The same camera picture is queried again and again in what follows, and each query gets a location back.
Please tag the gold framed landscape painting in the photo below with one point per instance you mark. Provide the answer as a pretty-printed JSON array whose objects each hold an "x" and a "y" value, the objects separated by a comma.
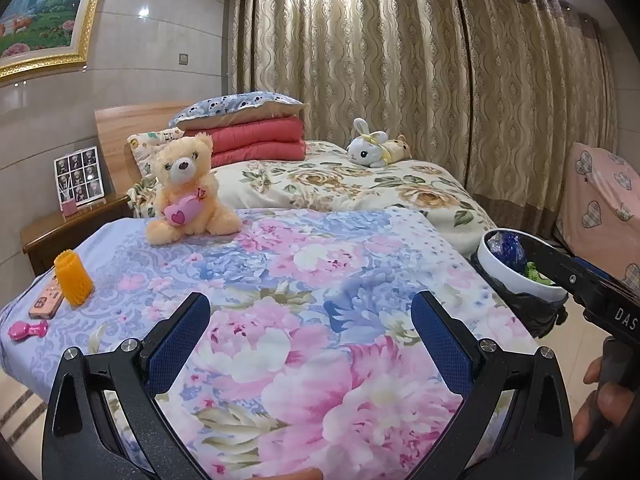
[{"x": 45, "y": 5}]

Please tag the person's right hand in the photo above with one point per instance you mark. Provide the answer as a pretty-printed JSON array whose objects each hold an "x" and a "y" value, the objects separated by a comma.
[{"x": 600, "y": 410}]

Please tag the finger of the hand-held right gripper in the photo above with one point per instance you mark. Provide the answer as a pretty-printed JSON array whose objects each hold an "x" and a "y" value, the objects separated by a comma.
[
  {"x": 565, "y": 272},
  {"x": 600, "y": 272}
]

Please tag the blue wrapper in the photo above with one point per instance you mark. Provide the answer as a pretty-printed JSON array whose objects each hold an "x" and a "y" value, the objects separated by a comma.
[{"x": 510, "y": 252}]

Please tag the dotted blue pillow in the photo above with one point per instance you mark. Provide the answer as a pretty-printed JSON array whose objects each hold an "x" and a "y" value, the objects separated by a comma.
[{"x": 235, "y": 107}]

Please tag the pink blue floral bed sheet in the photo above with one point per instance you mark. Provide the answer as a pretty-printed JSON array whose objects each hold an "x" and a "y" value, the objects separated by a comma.
[{"x": 300, "y": 310}]

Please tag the cream floral duvet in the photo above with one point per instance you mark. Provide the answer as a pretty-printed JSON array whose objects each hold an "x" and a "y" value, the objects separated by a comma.
[{"x": 350, "y": 185}]

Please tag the brown bear plush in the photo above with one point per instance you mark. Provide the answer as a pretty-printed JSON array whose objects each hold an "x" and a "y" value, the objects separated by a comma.
[{"x": 400, "y": 147}]

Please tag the white trash bin black bag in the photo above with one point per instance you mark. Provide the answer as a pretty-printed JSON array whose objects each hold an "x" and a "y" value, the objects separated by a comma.
[{"x": 525, "y": 315}]

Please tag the person's left hand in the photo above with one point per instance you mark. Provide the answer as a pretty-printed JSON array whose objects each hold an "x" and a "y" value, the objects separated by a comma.
[{"x": 302, "y": 475}]

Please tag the small pink toy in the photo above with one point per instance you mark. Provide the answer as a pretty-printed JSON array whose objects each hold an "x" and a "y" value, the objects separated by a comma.
[{"x": 25, "y": 331}]

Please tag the folded red quilt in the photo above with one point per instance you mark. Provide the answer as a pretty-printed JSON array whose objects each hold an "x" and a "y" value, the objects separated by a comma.
[{"x": 260, "y": 147}]

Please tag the white rabbit plush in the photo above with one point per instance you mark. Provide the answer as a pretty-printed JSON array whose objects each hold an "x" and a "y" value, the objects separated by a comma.
[{"x": 367, "y": 150}]

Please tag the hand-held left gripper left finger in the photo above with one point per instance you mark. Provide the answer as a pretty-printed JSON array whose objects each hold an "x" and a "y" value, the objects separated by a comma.
[{"x": 177, "y": 340}]

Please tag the wooden nightstand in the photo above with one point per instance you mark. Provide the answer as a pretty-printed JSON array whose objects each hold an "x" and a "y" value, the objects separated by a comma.
[{"x": 55, "y": 237}]

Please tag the pink reed diffuser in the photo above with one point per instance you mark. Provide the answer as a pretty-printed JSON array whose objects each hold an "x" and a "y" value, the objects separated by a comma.
[{"x": 69, "y": 207}]

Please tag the pink heart print cloth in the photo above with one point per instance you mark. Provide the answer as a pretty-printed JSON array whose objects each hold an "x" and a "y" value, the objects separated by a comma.
[{"x": 595, "y": 195}]

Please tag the wooden headboard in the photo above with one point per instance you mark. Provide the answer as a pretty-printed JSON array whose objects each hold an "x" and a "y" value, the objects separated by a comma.
[{"x": 117, "y": 135}]

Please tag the beige patterned curtain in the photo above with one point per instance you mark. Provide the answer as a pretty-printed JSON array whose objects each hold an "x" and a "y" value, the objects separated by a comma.
[{"x": 400, "y": 60}]

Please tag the wall switch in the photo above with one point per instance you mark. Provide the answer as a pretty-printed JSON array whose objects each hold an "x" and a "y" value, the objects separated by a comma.
[{"x": 184, "y": 58}]

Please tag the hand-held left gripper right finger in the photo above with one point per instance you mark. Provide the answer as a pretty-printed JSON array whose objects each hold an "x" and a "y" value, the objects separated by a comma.
[{"x": 442, "y": 345}]

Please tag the small floral pillow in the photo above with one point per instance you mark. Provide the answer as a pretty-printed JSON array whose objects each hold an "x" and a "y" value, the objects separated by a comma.
[{"x": 145, "y": 147}]

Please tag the beige teddy bear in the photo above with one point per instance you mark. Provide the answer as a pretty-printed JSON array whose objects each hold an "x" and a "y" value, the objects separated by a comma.
[{"x": 185, "y": 170}]

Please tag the photo collage frame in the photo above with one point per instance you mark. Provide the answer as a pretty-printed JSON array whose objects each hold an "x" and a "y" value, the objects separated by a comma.
[{"x": 80, "y": 175}]

